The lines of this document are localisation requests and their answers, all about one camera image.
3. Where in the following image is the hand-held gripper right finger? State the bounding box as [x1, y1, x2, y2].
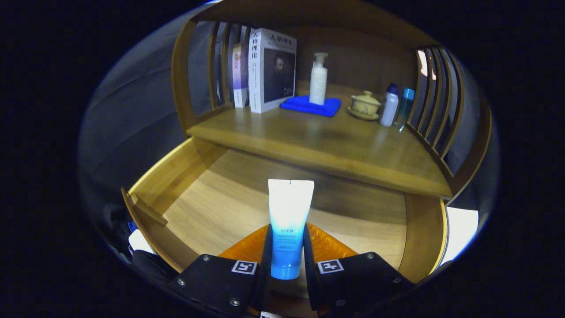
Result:
[303, 223, 414, 312]

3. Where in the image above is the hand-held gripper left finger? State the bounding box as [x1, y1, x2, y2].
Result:
[167, 223, 272, 318]

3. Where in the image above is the blue white cosmetic tube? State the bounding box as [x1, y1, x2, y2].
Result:
[267, 179, 315, 280]

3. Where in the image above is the wooden drawer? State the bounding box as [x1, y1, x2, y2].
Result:
[121, 136, 450, 310]

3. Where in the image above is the wooden countertop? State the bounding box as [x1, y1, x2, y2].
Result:
[185, 82, 453, 199]

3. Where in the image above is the white drawer unit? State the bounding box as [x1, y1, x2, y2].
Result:
[441, 207, 479, 265]

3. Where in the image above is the blue folded cloth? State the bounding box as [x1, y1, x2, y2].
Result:
[280, 95, 342, 118]

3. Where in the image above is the yellow lidded teacup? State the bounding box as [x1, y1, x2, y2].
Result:
[347, 91, 382, 121]

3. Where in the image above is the white bottle blue cap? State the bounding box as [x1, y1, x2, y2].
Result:
[380, 83, 399, 128]

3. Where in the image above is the white pump bottle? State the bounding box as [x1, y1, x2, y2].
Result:
[309, 53, 329, 106]

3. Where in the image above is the blue translucent bottle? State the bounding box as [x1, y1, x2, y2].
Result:
[394, 88, 416, 132]

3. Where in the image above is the purple book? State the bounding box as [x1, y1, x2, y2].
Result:
[232, 43, 250, 109]

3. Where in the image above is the white portrait book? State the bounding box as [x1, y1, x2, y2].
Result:
[248, 28, 297, 114]

